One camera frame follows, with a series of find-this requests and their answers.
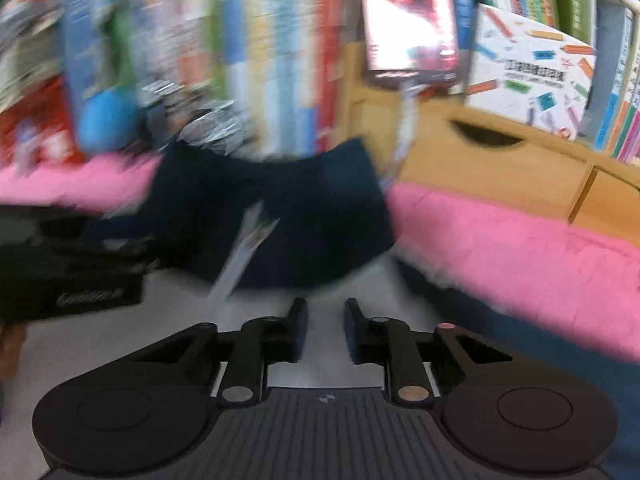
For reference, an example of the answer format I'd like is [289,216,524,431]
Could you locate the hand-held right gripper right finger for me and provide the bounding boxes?
[345,298,576,406]

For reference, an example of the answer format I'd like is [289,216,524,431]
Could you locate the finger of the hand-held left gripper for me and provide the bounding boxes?
[107,240,163,273]

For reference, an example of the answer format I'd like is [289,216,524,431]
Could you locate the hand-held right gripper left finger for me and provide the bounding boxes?
[75,297,309,407]

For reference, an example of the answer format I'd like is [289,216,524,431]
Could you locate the navy jacket with white lining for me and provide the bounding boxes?
[0,137,640,480]

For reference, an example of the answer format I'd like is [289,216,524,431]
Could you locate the person's left forearm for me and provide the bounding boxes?
[0,322,28,392]

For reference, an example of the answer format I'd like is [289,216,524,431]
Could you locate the blue plush ball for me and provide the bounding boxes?
[77,91,142,155]

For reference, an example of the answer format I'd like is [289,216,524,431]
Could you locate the red plastic basket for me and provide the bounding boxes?
[0,77,88,168]

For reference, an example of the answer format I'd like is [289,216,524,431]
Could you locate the miniature bicycle model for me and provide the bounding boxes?
[145,99,247,155]

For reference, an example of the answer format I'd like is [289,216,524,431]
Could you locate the pink blanket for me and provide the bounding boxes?
[0,152,640,363]

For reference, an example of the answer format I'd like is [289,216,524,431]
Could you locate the wooden drawer box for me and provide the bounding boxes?
[342,42,640,243]

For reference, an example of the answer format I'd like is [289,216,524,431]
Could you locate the row of books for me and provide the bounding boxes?
[0,0,640,166]

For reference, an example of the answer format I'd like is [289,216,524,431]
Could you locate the white box with pencil print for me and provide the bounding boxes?
[464,4,598,142]

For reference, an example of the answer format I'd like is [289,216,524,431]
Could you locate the printed photo box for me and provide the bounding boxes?
[359,0,463,88]

